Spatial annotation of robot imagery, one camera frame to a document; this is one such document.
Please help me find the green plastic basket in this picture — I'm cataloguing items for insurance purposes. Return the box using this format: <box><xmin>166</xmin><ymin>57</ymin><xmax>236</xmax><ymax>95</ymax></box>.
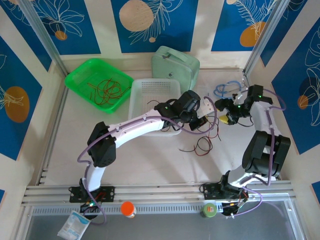
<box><xmin>64</xmin><ymin>57</ymin><xmax>135</xmax><ymax>115</ymax></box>

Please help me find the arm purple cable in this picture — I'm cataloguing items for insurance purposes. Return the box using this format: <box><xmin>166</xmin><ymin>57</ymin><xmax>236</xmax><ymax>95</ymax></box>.
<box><xmin>222</xmin><ymin>88</ymin><xmax>287</xmax><ymax>220</ymax></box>
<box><xmin>77</xmin><ymin>96</ymin><xmax>218</xmax><ymax>226</ymax></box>

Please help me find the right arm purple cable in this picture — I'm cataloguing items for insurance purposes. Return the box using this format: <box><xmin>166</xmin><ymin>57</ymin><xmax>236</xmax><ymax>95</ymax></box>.
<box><xmin>222</xmin><ymin>88</ymin><xmax>287</xmax><ymax>220</ymax></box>

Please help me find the aluminium mounting rail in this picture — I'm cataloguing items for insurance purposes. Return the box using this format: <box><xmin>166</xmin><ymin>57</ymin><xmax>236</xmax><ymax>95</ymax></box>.
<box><xmin>21</xmin><ymin>181</ymin><xmax>297</xmax><ymax>207</ymax></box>

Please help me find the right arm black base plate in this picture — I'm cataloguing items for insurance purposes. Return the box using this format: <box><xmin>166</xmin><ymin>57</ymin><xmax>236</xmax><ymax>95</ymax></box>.
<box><xmin>199</xmin><ymin>183</ymin><xmax>223</xmax><ymax>201</ymax></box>

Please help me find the jar with orange lid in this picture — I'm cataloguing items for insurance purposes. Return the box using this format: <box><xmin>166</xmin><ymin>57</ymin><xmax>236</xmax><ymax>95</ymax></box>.
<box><xmin>120</xmin><ymin>201</ymin><xmax>138</xmax><ymax>219</ymax></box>

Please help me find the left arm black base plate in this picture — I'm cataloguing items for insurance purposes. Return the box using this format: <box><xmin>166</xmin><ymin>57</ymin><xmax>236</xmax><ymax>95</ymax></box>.
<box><xmin>69</xmin><ymin>185</ymin><xmax>116</xmax><ymax>204</ymax></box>

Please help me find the slotted grey cable duct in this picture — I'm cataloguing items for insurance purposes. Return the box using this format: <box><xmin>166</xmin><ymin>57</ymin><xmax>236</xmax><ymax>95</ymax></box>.
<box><xmin>31</xmin><ymin>202</ymin><xmax>251</xmax><ymax>216</ymax></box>

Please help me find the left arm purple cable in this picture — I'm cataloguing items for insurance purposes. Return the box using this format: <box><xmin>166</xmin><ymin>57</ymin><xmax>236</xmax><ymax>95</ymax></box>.
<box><xmin>77</xmin><ymin>96</ymin><xmax>218</xmax><ymax>226</ymax></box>

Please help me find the white plastic basket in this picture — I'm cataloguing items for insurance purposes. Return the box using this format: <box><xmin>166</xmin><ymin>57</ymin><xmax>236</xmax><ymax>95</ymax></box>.
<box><xmin>127</xmin><ymin>78</ymin><xmax>182</xmax><ymax>137</ymax></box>

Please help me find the jar with green lid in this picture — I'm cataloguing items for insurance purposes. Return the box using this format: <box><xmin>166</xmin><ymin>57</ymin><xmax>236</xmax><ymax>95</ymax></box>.
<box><xmin>199</xmin><ymin>202</ymin><xmax>218</xmax><ymax>218</ymax></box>

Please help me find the mint green zip pouch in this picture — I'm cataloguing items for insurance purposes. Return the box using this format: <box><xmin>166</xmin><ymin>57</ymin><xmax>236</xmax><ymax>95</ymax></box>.
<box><xmin>151</xmin><ymin>45</ymin><xmax>201</xmax><ymax>95</ymax></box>

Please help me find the white printed packet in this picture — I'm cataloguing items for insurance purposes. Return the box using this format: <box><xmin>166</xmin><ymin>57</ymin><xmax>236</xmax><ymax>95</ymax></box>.
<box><xmin>56</xmin><ymin>210</ymin><xmax>91</xmax><ymax>240</ymax></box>

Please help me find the aluminium frame post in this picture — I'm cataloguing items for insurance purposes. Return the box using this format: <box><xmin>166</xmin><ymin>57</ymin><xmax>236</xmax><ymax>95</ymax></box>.
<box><xmin>242</xmin><ymin>0</ymin><xmax>291</xmax><ymax>76</ymax></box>
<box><xmin>18</xmin><ymin>0</ymin><xmax>70</xmax><ymax>76</ymax></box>

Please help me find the blue stethoscope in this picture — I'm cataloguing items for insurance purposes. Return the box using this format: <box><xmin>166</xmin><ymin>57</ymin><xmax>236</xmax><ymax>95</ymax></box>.
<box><xmin>213</xmin><ymin>80</ymin><xmax>248</xmax><ymax>100</ymax></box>

